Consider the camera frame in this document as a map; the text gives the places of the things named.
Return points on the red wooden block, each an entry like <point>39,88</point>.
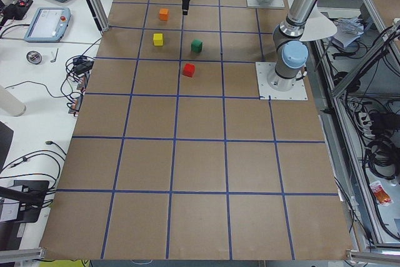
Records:
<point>189,70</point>

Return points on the orange wooden block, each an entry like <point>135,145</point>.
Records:
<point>164,14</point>

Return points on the green wooden block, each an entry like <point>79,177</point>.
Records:
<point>196,45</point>

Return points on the yellow wooden block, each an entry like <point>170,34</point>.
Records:
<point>158,39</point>

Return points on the white paper cone shade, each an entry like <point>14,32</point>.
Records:
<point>317,27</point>

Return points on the lower teach pendant tablet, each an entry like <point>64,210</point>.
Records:
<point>48,25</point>

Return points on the silver allen key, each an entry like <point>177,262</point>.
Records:
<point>54,56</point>

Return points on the round metal tin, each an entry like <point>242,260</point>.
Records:
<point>34,57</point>

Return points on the white power strip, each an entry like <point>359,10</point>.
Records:
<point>364,124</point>

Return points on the black monitor stand base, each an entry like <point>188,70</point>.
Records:
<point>23,201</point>

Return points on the red snack packet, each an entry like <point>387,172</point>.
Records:
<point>380,194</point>

